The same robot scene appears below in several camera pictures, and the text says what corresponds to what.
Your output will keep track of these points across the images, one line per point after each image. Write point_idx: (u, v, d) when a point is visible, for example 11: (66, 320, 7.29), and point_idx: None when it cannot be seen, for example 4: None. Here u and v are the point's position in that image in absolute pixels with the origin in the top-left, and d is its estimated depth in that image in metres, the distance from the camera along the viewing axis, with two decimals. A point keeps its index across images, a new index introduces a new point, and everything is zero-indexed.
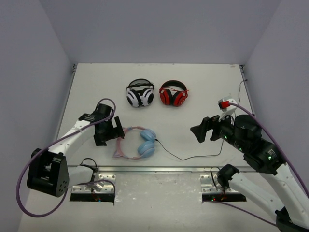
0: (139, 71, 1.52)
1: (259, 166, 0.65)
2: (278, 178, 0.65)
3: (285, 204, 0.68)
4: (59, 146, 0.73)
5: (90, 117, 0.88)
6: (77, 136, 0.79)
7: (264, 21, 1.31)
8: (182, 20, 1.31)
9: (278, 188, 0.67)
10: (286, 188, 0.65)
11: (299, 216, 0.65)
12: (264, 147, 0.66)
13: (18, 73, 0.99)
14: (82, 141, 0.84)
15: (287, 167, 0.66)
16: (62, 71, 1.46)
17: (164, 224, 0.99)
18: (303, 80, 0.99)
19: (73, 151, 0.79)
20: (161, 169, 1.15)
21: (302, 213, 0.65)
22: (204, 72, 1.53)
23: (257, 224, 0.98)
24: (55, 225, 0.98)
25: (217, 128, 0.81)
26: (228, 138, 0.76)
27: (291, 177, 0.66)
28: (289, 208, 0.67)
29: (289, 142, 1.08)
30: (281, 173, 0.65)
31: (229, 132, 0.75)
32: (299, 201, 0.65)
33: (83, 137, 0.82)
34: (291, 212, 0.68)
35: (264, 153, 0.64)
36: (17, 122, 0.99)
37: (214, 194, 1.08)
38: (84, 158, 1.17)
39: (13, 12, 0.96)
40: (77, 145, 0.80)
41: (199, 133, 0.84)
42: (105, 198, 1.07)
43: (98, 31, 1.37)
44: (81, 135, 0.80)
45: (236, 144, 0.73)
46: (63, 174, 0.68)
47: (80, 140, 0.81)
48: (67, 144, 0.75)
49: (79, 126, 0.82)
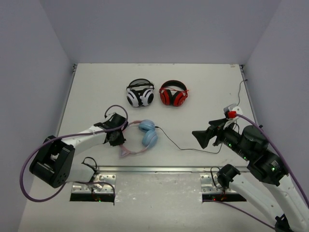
0: (139, 71, 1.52)
1: (262, 176, 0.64)
2: (280, 188, 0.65)
3: (285, 212, 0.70)
4: (71, 139, 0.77)
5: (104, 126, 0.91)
6: (90, 137, 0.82)
7: (264, 21, 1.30)
8: (182, 20, 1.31)
9: (278, 196, 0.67)
10: (287, 198, 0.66)
11: (297, 224, 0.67)
12: (268, 158, 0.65)
13: (18, 73, 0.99)
14: (91, 143, 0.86)
15: (288, 178, 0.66)
16: (62, 71, 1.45)
17: (164, 224, 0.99)
18: (303, 80, 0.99)
19: (81, 148, 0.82)
20: (161, 169, 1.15)
21: (302, 222, 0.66)
22: (204, 72, 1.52)
23: (257, 224, 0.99)
24: (55, 225, 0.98)
25: (219, 136, 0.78)
26: (233, 147, 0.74)
27: (292, 187, 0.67)
28: (289, 216, 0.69)
29: (289, 143, 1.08)
30: (284, 183, 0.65)
31: (234, 140, 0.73)
32: (300, 210, 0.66)
33: (92, 141, 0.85)
34: (291, 220, 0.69)
35: (269, 166, 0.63)
36: (17, 123, 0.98)
37: (214, 194, 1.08)
38: (86, 156, 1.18)
39: (12, 12, 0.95)
40: (86, 145, 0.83)
41: (203, 139, 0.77)
42: (105, 198, 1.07)
43: (98, 30, 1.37)
44: (93, 137, 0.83)
45: (241, 152, 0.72)
46: (66, 166, 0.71)
47: (90, 141, 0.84)
48: (79, 139, 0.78)
49: (93, 129, 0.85)
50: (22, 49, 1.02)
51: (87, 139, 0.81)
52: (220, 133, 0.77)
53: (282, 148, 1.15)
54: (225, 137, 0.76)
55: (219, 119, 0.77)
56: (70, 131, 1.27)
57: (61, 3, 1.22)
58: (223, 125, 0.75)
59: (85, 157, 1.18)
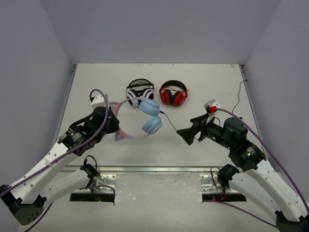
0: (139, 71, 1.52)
1: (241, 164, 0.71)
2: (259, 172, 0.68)
3: (276, 201, 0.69)
4: (22, 187, 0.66)
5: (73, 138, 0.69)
6: (47, 173, 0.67)
7: (264, 21, 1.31)
8: (182, 20, 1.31)
9: (262, 182, 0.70)
10: (269, 181, 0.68)
11: (288, 210, 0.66)
12: (247, 147, 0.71)
13: (18, 73, 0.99)
14: (63, 166, 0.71)
15: (267, 162, 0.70)
16: (62, 71, 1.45)
17: (163, 224, 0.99)
18: (303, 80, 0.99)
19: (48, 181, 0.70)
20: (161, 169, 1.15)
21: (290, 205, 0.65)
22: (204, 72, 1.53)
23: (257, 224, 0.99)
24: (55, 225, 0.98)
25: (203, 131, 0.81)
26: (217, 140, 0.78)
27: (273, 171, 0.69)
28: (278, 202, 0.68)
29: (289, 143, 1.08)
30: (262, 167, 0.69)
31: (217, 133, 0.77)
32: (285, 194, 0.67)
33: (60, 167, 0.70)
34: (282, 208, 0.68)
35: (246, 153, 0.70)
36: (18, 123, 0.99)
37: (214, 194, 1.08)
38: (87, 155, 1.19)
39: (12, 12, 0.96)
40: (53, 175, 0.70)
41: (189, 137, 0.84)
42: (105, 198, 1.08)
43: (98, 31, 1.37)
44: (52, 169, 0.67)
45: (225, 144, 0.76)
46: (27, 214, 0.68)
47: (55, 171, 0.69)
48: (32, 184, 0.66)
49: (53, 155, 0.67)
50: (23, 49, 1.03)
51: (43, 176, 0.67)
52: (203, 128, 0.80)
53: (282, 148, 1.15)
54: (208, 132, 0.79)
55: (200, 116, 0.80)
56: None
57: (62, 3, 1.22)
58: (204, 120, 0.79)
59: (86, 156, 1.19)
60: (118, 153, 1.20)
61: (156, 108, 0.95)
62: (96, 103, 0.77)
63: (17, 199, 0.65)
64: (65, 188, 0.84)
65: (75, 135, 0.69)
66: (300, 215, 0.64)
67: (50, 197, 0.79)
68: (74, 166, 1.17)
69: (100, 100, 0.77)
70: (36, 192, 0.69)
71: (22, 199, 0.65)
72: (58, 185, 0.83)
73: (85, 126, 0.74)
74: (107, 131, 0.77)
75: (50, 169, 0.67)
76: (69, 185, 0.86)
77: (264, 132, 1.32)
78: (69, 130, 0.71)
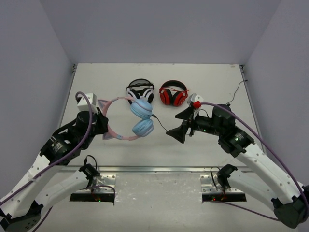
0: (139, 71, 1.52)
1: (230, 149, 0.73)
2: (248, 155, 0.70)
3: (268, 183, 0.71)
4: (9, 203, 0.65)
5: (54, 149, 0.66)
6: (31, 187, 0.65)
7: (264, 21, 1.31)
8: (182, 20, 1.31)
9: (254, 166, 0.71)
10: (259, 164, 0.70)
11: (281, 192, 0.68)
12: (235, 133, 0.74)
13: (18, 73, 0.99)
14: (50, 177, 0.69)
15: (256, 145, 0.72)
16: (62, 71, 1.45)
17: (163, 224, 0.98)
18: (303, 80, 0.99)
19: (37, 193, 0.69)
20: (161, 169, 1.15)
21: (282, 186, 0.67)
22: (204, 72, 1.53)
23: (257, 224, 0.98)
24: (55, 225, 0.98)
25: (193, 126, 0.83)
26: (207, 130, 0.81)
27: (263, 153, 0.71)
28: (271, 185, 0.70)
29: (289, 143, 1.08)
30: (250, 151, 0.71)
31: (206, 124, 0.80)
32: (276, 175, 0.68)
33: (46, 180, 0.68)
34: (274, 189, 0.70)
35: (236, 139, 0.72)
36: (18, 123, 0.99)
37: (214, 194, 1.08)
38: (88, 155, 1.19)
39: (12, 12, 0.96)
40: (41, 187, 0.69)
41: (181, 136, 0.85)
42: (105, 198, 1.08)
43: (98, 31, 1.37)
44: (37, 183, 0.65)
45: (216, 132, 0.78)
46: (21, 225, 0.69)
47: (41, 184, 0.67)
48: (18, 199, 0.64)
49: (36, 168, 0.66)
50: (23, 49, 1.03)
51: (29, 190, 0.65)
52: (192, 123, 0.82)
53: (282, 148, 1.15)
54: (198, 125, 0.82)
55: (185, 111, 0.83)
56: None
57: (62, 3, 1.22)
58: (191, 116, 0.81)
59: (87, 156, 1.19)
60: (118, 153, 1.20)
61: (146, 111, 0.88)
62: (80, 106, 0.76)
63: (6, 215, 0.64)
64: (64, 192, 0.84)
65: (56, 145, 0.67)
66: (292, 195, 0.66)
67: (48, 202, 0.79)
68: (74, 166, 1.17)
69: (84, 103, 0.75)
70: (28, 205, 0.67)
71: (11, 215, 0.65)
72: (57, 190, 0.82)
73: (68, 134, 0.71)
74: (91, 135, 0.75)
75: (35, 183, 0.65)
76: (67, 189, 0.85)
77: (264, 132, 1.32)
78: (51, 139, 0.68)
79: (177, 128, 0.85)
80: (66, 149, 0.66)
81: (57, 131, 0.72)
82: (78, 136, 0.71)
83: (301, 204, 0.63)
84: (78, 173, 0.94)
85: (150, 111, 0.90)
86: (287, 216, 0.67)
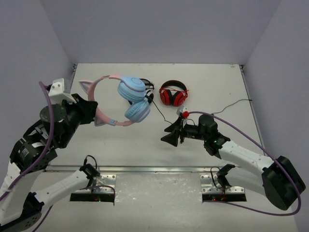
0: (139, 71, 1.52)
1: (213, 152, 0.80)
2: (224, 149, 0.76)
3: (249, 169, 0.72)
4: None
5: (21, 156, 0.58)
6: (10, 197, 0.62)
7: (264, 21, 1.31)
8: (182, 21, 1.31)
9: (232, 157, 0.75)
10: (233, 152, 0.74)
11: (256, 169, 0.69)
12: (218, 137, 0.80)
13: (18, 73, 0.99)
14: (32, 180, 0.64)
15: (231, 141, 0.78)
16: (62, 71, 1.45)
17: (163, 224, 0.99)
18: (303, 81, 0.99)
19: (23, 197, 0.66)
20: (160, 169, 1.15)
21: (254, 164, 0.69)
22: (204, 72, 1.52)
23: (256, 225, 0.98)
24: (55, 225, 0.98)
25: (182, 133, 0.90)
26: (195, 137, 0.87)
27: (237, 144, 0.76)
28: (249, 168, 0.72)
29: (289, 144, 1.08)
30: (226, 145, 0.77)
31: (194, 131, 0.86)
32: (248, 157, 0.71)
33: (24, 186, 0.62)
34: (255, 172, 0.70)
35: (216, 142, 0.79)
36: (18, 123, 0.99)
37: (214, 194, 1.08)
38: (87, 155, 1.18)
39: (12, 13, 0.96)
40: (25, 192, 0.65)
41: (174, 139, 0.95)
42: (105, 198, 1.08)
43: (98, 31, 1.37)
44: (15, 192, 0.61)
45: (203, 137, 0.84)
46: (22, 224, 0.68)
47: (21, 191, 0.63)
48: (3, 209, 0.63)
49: (10, 178, 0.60)
50: (22, 49, 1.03)
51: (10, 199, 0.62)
52: (182, 131, 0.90)
53: (282, 148, 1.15)
54: (187, 133, 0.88)
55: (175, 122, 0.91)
56: None
57: (62, 3, 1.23)
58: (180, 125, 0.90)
59: (87, 156, 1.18)
60: (118, 153, 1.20)
61: (131, 91, 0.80)
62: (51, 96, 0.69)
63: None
64: (64, 191, 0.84)
65: (22, 152, 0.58)
66: (263, 167, 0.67)
67: (49, 201, 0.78)
68: (74, 166, 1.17)
69: (57, 92, 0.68)
70: (17, 210, 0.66)
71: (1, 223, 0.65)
72: (56, 188, 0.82)
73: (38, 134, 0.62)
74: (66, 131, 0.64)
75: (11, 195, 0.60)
76: (67, 188, 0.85)
77: (264, 132, 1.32)
78: (19, 143, 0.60)
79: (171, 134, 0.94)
80: (36, 153, 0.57)
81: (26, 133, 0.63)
82: (49, 134, 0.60)
83: (273, 173, 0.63)
84: (77, 172, 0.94)
85: (138, 91, 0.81)
86: (273, 194, 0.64)
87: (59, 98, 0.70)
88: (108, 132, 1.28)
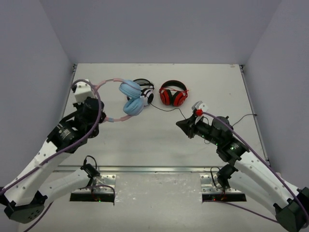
0: (139, 72, 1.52)
1: (227, 158, 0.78)
2: (243, 163, 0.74)
3: (267, 191, 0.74)
4: (15, 190, 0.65)
5: (61, 137, 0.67)
6: (37, 174, 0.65)
7: (264, 21, 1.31)
8: (182, 21, 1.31)
9: (249, 174, 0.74)
10: (254, 170, 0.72)
11: (277, 195, 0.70)
12: (232, 143, 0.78)
13: (18, 73, 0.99)
14: (57, 165, 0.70)
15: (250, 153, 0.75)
16: (62, 71, 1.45)
17: (164, 224, 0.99)
18: (303, 81, 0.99)
19: (42, 181, 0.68)
20: (160, 169, 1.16)
21: (276, 190, 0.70)
22: (204, 72, 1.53)
23: (256, 225, 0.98)
24: (55, 226, 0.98)
25: (193, 130, 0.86)
26: (205, 137, 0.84)
27: (258, 161, 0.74)
28: (267, 190, 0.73)
29: (289, 144, 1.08)
30: (245, 158, 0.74)
31: (205, 131, 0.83)
32: (271, 180, 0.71)
33: (51, 167, 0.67)
34: (273, 196, 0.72)
35: (231, 149, 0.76)
36: (18, 123, 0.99)
37: (214, 194, 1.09)
38: (87, 155, 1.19)
39: (12, 13, 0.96)
40: (46, 176, 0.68)
41: (187, 130, 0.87)
42: (105, 198, 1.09)
43: (98, 31, 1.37)
44: (44, 170, 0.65)
45: (214, 141, 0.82)
46: (27, 213, 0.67)
47: (47, 171, 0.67)
48: (23, 187, 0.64)
49: (44, 155, 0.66)
50: (22, 49, 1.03)
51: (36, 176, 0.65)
52: (193, 127, 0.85)
53: (281, 148, 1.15)
54: (198, 130, 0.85)
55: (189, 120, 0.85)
56: None
57: (62, 4, 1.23)
58: (193, 122, 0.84)
59: (87, 156, 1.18)
60: (118, 153, 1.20)
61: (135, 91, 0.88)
62: (77, 94, 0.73)
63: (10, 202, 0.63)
64: (67, 187, 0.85)
65: (63, 134, 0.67)
66: (287, 198, 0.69)
67: (51, 195, 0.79)
68: (75, 166, 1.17)
69: (85, 90, 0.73)
70: (32, 194, 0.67)
71: (15, 203, 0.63)
72: (59, 183, 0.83)
73: (76, 120, 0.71)
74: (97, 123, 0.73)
75: (40, 170, 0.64)
76: (70, 184, 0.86)
77: (264, 132, 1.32)
78: (59, 126, 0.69)
79: (186, 122, 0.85)
80: (74, 136, 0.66)
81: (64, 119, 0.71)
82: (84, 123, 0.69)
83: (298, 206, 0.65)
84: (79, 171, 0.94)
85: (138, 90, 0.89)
86: (288, 220, 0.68)
87: (84, 97, 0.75)
88: (108, 132, 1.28)
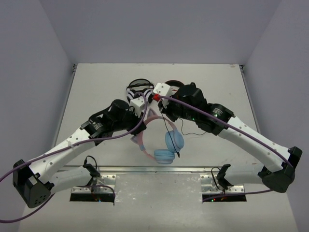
0: (139, 71, 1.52)
1: (211, 127, 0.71)
2: (231, 130, 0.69)
3: (258, 157, 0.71)
4: (41, 164, 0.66)
5: (94, 127, 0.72)
6: (65, 153, 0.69)
7: (264, 21, 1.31)
8: (182, 21, 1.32)
9: (239, 140, 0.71)
10: (244, 137, 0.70)
11: (270, 161, 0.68)
12: (214, 109, 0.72)
13: (18, 73, 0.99)
14: (79, 153, 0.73)
15: (236, 119, 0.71)
16: (62, 71, 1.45)
17: (163, 224, 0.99)
18: (302, 81, 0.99)
19: (63, 165, 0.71)
20: (160, 169, 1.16)
21: (269, 155, 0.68)
22: (204, 72, 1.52)
23: (256, 225, 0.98)
24: (56, 226, 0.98)
25: (168, 112, 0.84)
26: (181, 116, 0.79)
27: (245, 125, 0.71)
28: (258, 155, 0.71)
29: (289, 144, 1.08)
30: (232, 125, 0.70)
31: (178, 110, 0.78)
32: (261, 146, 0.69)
33: (78, 151, 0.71)
34: (265, 162, 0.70)
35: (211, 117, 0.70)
36: (18, 123, 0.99)
37: (214, 194, 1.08)
38: (87, 155, 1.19)
39: (13, 13, 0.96)
40: (68, 159, 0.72)
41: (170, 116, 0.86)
42: (105, 198, 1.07)
43: (98, 31, 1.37)
44: (73, 151, 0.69)
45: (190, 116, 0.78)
46: (39, 194, 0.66)
47: (73, 154, 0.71)
48: (51, 163, 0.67)
49: (76, 138, 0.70)
50: (22, 49, 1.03)
51: (64, 155, 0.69)
52: (168, 111, 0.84)
53: None
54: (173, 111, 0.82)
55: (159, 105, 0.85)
56: (70, 131, 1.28)
57: (62, 4, 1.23)
58: (162, 105, 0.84)
59: (87, 156, 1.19)
60: (118, 153, 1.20)
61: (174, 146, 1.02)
62: (133, 102, 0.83)
63: (35, 174, 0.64)
64: (71, 181, 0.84)
65: (96, 124, 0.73)
66: (281, 163, 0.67)
67: (57, 185, 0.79)
68: (74, 166, 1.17)
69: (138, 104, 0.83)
70: (51, 173, 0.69)
71: (39, 175, 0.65)
72: (65, 176, 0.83)
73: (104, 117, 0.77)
74: (124, 123, 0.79)
75: (71, 150, 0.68)
76: (74, 178, 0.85)
77: (264, 132, 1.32)
78: (90, 120, 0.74)
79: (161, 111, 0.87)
80: (103, 129, 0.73)
81: (94, 114, 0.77)
82: (114, 119, 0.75)
83: (291, 168, 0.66)
84: (84, 167, 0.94)
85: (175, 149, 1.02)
86: (276, 181, 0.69)
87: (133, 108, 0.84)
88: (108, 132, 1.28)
